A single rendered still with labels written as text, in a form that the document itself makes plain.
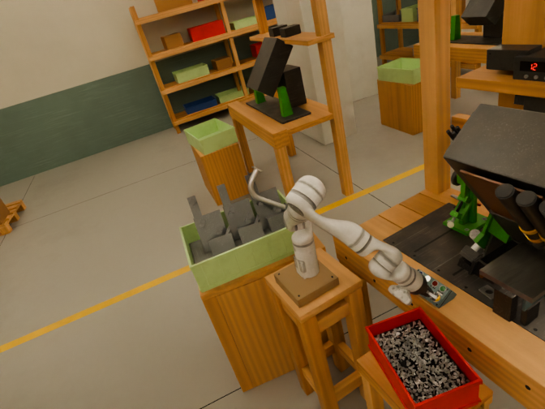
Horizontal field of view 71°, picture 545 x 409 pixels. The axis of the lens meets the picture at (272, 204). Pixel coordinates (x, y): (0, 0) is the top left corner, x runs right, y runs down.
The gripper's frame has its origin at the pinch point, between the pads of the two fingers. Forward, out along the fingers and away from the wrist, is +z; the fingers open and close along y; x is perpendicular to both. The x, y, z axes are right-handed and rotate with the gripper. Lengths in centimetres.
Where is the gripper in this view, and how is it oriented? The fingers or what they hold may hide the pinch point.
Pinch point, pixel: (431, 294)
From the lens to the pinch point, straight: 147.4
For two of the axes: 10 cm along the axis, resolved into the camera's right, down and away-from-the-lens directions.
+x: -5.8, 8.2, 0.4
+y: -4.5, -3.5, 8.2
